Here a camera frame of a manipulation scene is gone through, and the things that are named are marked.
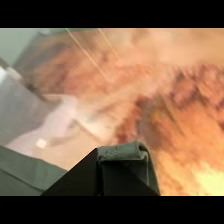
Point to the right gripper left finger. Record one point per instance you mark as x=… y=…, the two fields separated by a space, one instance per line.
x=78 y=181

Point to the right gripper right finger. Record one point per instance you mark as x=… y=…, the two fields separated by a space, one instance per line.
x=125 y=183

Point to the dark green garment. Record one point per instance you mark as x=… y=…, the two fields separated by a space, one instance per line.
x=23 y=175

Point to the grey garment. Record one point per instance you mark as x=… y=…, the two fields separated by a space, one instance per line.
x=20 y=110

